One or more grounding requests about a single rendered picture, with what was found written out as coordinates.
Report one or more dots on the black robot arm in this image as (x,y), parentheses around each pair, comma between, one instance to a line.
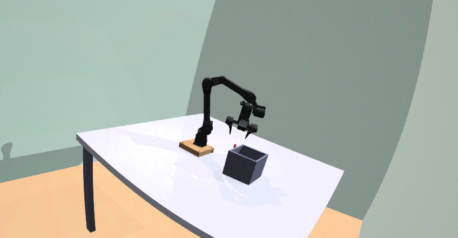
(243,125)

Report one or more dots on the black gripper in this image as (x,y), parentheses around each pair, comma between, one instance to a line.
(229,121)

